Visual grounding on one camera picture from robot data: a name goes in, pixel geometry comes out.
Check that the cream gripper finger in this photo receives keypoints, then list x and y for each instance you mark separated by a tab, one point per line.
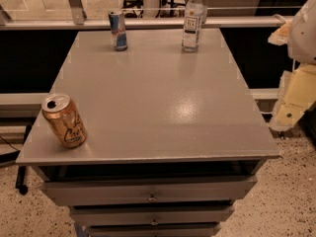
296	95
280	36

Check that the blue silver redbull can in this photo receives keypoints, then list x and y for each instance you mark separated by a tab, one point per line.
117	25

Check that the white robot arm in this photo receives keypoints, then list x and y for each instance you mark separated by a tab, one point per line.
301	45

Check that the orange lacroix soda can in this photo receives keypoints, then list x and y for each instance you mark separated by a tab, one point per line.
63	117

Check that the clear plastic water bottle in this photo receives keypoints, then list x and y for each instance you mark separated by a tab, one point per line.
192	25

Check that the top grey drawer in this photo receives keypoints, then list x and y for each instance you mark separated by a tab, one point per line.
149	190

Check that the grey drawer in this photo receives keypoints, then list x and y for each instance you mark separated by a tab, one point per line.
154	214
167	230
149	190

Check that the middle grey drawer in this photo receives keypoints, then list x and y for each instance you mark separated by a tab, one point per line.
154	214

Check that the bottom grey drawer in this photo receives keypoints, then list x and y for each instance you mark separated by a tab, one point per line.
167	230

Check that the black cart leg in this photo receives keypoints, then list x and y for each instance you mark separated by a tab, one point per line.
20	181

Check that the metal frame rail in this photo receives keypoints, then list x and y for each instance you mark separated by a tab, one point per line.
45	16

